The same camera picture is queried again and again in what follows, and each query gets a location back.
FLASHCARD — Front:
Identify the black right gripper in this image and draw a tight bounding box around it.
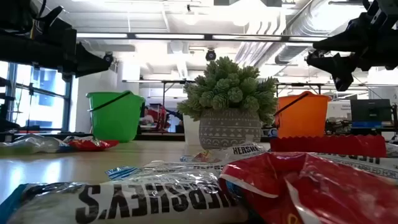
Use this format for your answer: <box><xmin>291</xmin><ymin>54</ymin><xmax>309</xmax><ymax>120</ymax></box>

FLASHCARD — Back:
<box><xmin>305</xmin><ymin>12</ymin><xmax>398</xmax><ymax>93</ymax></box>

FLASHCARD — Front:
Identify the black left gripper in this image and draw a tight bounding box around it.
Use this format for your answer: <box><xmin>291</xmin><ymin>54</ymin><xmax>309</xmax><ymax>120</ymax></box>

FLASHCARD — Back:
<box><xmin>0</xmin><ymin>29</ymin><xmax>113</xmax><ymax>78</ymax></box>

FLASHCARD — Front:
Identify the red candy pack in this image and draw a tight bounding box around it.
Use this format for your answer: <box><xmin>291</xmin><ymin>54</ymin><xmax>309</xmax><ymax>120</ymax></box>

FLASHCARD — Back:
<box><xmin>219</xmin><ymin>151</ymin><xmax>398</xmax><ymax>224</ymax></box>
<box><xmin>63</xmin><ymin>136</ymin><xmax>120</xmax><ymax>152</ymax></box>
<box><xmin>269</xmin><ymin>134</ymin><xmax>388</xmax><ymax>158</ymax></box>

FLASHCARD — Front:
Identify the Hershey's cookies and creme bar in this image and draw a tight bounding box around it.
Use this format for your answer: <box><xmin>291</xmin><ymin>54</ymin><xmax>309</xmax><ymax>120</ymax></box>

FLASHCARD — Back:
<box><xmin>0</xmin><ymin>179</ymin><xmax>249</xmax><ymax>224</ymax></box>
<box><xmin>180</xmin><ymin>142</ymin><xmax>268</xmax><ymax>164</ymax></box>
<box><xmin>105</xmin><ymin>161</ymin><xmax>225</xmax><ymax>187</ymax></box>
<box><xmin>0</xmin><ymin>138</ymin><xmax>75</xmax><ymax>156</ymax></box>
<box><xmin>310</xmin><ymin>152</ymin><xmax>398</xmax><ymax>182</ymax></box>

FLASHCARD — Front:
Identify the window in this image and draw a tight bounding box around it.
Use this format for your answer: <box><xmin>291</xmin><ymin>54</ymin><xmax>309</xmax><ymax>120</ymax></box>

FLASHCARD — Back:
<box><xmin>0</xmin><ymin>60</ymin><xmax>75</xmax><ymax>133</ymax></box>

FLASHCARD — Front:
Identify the green plastic bucket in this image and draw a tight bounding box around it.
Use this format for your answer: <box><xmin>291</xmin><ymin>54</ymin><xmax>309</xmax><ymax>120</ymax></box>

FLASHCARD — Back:
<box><xmin>86</xmin><ymin>90</ymin><xmax>146</xmax><ymax>143</ymax></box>

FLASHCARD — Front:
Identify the black monitor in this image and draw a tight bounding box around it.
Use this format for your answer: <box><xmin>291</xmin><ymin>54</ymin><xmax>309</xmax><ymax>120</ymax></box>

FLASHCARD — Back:
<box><xmin>350</xmin><ymin>98</ymin><xmax>392</xmax><ymax>123</ymax></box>

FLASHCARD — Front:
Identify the orange plastic bucket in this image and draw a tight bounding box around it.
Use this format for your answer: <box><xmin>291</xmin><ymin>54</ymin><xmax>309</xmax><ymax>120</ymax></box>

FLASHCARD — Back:
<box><xmin>273</xmin><ymin>90</ymin><xmax>333</xmax><ymax>139</ymax></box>

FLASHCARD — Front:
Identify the overhead light bar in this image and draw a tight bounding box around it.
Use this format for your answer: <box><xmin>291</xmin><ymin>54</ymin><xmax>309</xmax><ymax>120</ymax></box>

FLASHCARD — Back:
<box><xmin>76</xmin><ymin>32</ymin><xmax>330</xmax><ymax>44</ymax></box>

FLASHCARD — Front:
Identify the artificial plant in patterned pot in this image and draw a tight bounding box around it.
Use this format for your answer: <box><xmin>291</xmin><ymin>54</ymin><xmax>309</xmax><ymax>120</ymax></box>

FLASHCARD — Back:
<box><xmin>176</xmin><ymin>55</ymin><xmax>279</xmax><ymax>150</ymax></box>

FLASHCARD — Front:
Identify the silver ventilation duct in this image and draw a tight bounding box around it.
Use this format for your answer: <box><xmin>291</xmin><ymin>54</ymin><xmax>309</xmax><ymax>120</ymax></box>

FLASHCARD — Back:
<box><xmin>275</xmin><ymin>0</ymin><xmax>368</xmax><ymax>65</ymax></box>

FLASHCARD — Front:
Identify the black frame table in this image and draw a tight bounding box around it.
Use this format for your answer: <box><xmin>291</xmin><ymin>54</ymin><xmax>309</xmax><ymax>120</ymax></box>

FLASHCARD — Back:
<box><xmin>122</xmin><ymin>79</ymin><xmax>194</xmax><ymax>106</ymax></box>

